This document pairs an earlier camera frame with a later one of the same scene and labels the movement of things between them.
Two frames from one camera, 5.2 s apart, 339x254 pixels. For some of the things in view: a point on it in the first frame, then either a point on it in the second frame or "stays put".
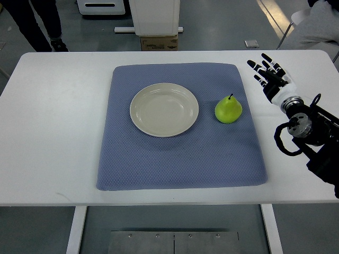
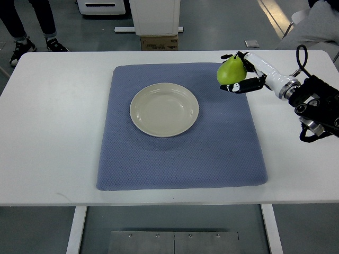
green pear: (228, 110) → (232, 71)
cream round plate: (164, 110) stays put
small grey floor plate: (251, 43) stays put
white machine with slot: (101, 7) stays put
